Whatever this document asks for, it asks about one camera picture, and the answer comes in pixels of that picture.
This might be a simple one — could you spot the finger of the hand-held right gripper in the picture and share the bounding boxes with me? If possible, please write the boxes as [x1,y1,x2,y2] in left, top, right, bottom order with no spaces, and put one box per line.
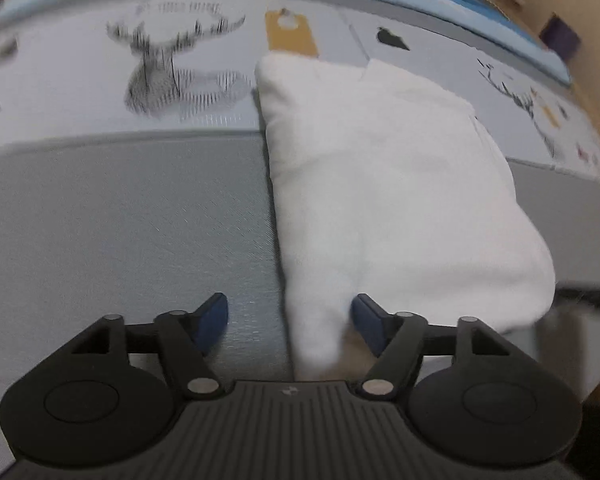
[555,281,600,308]

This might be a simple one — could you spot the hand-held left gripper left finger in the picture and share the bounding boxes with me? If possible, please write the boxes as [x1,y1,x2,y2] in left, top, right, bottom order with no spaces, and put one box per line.
[70,292,229,401]

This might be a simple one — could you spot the white long-sleeve shirt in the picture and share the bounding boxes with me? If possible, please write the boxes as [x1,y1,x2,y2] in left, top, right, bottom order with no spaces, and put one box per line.
[254,52,557,382]

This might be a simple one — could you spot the deer printed bed sheet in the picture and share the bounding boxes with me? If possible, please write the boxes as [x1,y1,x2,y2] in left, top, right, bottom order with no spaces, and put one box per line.
[0,0,600,184]

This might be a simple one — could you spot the grey mattress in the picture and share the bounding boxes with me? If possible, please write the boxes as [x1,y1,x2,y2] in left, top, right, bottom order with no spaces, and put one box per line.
[0,130,600,392]

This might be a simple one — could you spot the light blue bed sheet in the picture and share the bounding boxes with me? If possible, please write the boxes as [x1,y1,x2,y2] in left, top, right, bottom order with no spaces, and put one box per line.
[0,0,572,86]

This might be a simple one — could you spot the purple box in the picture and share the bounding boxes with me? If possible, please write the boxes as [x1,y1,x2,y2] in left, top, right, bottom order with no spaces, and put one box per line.
[539,12,581,59]

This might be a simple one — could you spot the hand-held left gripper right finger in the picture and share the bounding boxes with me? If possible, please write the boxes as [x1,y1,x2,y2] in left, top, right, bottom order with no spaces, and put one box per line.
[351,294,518,401]

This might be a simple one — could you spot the wooden bed frame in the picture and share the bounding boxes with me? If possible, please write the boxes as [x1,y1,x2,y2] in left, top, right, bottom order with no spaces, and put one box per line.
[505,0,600,166]

